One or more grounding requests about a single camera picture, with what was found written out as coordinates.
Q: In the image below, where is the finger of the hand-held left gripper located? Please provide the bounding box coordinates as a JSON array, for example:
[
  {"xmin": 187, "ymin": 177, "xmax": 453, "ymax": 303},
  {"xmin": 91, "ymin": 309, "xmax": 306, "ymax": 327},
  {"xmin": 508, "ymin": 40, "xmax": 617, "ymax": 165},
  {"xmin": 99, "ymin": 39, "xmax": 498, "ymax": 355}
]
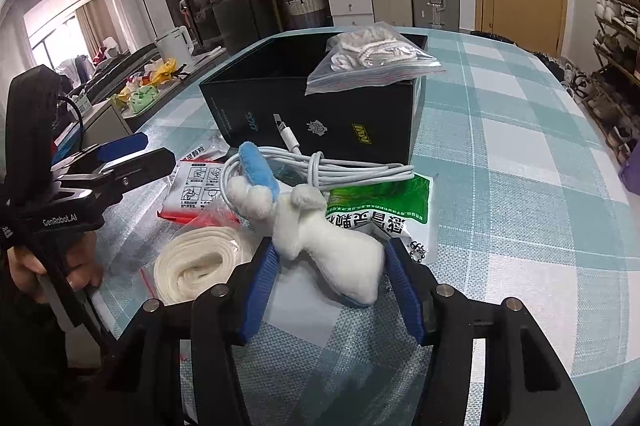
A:
[
  {"xmin": 50, "ymin": 147, "xmax": 177, "ymax": 207},
  {"xmin": 52, "ymin": 132, "xmax": 149, "ymax": 177}
]

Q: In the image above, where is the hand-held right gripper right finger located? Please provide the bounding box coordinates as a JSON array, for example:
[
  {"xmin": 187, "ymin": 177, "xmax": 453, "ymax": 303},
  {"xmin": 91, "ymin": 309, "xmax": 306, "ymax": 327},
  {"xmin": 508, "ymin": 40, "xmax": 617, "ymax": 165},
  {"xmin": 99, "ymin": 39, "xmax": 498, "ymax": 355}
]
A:
[{"xmin": 382, "ymin": 237, "xmax": 591, "ymax": 426}]

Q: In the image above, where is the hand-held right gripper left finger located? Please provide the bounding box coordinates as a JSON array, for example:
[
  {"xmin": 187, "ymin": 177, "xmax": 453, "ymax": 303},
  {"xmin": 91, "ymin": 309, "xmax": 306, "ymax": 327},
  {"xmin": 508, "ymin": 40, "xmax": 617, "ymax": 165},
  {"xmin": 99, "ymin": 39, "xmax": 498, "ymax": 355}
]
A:
[{"xmin": 102, "ymin": 238, "xmax": 281, "ymax": 426}]

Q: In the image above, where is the red white pictogram packet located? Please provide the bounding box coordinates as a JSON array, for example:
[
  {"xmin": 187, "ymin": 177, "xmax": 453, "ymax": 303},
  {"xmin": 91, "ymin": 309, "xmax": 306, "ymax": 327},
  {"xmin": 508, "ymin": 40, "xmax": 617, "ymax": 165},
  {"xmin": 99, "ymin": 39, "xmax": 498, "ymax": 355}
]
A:
[{"xmin": 159, "ymin": 158, "xmax": 241, "ymax": 227}]

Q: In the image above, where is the white printed sachet packet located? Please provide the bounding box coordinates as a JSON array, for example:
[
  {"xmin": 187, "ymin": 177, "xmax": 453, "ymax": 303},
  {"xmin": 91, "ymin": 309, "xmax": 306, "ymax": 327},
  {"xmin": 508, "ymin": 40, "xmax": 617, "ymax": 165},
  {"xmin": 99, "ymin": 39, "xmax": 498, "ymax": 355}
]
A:
[{"xmin": 177, "ymin": 133, "xmax": 231, "ymax": 164}]

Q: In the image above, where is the zip bag with white bandage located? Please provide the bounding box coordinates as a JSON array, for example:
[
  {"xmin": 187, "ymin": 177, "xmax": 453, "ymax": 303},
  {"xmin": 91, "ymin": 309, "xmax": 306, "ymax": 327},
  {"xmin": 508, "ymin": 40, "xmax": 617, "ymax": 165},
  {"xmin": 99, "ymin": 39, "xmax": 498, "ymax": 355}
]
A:
[{"xmin": 142, "ymin": 206, "xmax": 271, "ymax": 307}]

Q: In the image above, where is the white plush toy blue ear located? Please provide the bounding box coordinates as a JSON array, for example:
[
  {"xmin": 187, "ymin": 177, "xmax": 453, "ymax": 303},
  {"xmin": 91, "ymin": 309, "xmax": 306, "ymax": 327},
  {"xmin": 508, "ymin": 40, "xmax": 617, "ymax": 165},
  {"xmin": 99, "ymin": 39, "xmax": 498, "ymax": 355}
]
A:
[{"xmin": 227, "ymin": 141, "xmax": 386, "ymax": 307}]

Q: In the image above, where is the green white sachet packet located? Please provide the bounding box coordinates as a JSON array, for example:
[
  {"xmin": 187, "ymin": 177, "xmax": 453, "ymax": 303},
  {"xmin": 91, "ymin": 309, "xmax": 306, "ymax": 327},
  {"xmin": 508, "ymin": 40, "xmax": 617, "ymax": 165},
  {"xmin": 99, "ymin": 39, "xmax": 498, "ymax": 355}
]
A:
[{"xmin": 322, "ymin": 172, "xmax": 435, "ymax": 264}]

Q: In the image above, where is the white charging cable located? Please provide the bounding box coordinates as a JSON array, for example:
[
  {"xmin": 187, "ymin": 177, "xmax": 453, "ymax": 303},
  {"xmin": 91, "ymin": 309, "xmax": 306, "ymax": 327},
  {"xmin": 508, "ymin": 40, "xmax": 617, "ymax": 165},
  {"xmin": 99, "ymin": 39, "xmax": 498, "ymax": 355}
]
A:
[{"xmin": 220, "ymin": 113, "xmax": 416, "ymax": 212}]

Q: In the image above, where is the black cardboard box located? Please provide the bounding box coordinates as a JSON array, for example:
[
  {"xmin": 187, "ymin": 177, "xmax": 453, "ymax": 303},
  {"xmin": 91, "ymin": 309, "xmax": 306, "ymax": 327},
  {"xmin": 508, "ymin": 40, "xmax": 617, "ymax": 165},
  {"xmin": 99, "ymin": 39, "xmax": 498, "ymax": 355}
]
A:
[{"xmin": 199, "ymin": 31, "xmax": 429, "ymax": 164}]

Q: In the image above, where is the person's left hand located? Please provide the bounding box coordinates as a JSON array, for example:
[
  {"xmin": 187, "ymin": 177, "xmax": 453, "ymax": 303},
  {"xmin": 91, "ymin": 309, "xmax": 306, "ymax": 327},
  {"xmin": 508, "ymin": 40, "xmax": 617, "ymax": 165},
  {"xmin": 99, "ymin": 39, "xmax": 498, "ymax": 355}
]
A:
[{"xmin": 7, "ymin": 233, "xmax": 103, "ymax": 293}]

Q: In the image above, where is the grey side table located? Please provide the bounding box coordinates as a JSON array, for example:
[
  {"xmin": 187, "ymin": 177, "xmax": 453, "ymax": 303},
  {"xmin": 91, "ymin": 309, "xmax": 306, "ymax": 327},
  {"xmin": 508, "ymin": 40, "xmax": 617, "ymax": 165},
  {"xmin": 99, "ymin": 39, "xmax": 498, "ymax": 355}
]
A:
[{"xmin": 65, "ymin": 48, "xmax": 228, "ymax": 147}]

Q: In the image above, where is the pale green pouch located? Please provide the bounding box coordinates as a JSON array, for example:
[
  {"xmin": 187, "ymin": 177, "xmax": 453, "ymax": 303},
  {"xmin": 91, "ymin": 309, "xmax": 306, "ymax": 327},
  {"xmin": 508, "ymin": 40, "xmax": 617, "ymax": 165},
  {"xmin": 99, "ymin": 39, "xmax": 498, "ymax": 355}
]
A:
[{"xmin": 127, "ymin": 85, "xmax": 161, "ymax": 114}]

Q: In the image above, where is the yellow plastic bag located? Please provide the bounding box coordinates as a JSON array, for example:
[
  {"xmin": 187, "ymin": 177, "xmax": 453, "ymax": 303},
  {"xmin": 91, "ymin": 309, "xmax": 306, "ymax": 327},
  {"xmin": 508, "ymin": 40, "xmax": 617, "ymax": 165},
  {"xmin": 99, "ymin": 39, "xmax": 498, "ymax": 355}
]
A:
[{"xmin": 145, "ymin": 58, "xmax": 181, "ymax": 87}]

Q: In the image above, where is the white electric kettle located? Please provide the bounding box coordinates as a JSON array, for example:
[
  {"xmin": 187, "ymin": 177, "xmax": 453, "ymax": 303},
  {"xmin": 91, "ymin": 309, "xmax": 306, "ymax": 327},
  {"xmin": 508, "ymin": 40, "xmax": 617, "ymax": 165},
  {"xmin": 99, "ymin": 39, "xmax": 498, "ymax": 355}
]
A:
[{"xmin": 155, "ymin": 26, "xmax": 193, "ymax": 64}]

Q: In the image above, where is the beige curtain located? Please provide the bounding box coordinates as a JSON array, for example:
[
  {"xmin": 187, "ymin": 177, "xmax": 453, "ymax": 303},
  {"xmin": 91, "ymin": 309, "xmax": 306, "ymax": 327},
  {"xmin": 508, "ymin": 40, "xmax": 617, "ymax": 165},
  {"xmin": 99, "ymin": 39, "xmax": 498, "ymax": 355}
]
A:
[{"xmin": 80, "ymin": 0, "xmax": 118, "ymax": 52}]

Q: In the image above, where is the grey white laundry basket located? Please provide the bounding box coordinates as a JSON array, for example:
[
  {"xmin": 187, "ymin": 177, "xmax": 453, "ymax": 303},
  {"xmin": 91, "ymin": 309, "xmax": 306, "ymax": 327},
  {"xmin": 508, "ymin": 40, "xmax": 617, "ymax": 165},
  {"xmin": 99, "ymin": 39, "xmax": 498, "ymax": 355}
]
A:
[{"xmin": 286, "ymin": 0, "xmax": 328, "ymax": 29}]

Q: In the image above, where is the purple bag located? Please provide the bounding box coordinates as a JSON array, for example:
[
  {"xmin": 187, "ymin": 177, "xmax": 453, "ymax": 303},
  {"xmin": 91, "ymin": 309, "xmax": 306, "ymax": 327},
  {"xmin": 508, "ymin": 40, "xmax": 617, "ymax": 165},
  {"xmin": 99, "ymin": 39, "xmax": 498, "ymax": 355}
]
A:
[{"xmin": 619, "ymin": 141, "xmax": 640, "ymax": 197}]

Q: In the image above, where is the pile of dark sneakers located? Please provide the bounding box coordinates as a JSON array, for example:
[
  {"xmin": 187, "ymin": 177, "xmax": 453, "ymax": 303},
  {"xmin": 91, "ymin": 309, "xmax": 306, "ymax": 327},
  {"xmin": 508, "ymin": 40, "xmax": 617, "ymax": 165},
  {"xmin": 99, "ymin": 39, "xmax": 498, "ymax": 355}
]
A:
[{"xmin": 540, "ymin": 51, "xmax": 591, "ymax": 97}]

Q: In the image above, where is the wooden shoe rack with shoes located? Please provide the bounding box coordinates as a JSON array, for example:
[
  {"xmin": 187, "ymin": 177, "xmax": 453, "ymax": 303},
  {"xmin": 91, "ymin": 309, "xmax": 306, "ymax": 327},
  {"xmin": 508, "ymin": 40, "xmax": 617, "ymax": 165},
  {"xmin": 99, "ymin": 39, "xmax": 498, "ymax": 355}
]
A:
[{"xmin": 580, "ymin": 0, "xmax": 640, "ymax": 162}]

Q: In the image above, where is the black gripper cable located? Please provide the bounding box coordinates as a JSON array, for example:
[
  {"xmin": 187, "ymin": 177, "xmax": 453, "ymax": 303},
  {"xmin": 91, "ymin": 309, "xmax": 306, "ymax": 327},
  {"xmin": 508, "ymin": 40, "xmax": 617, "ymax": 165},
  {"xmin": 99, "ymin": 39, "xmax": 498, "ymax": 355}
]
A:
[{"xmin": 55, "ymin": 95, "xmax": 86, "ymax": 157}]

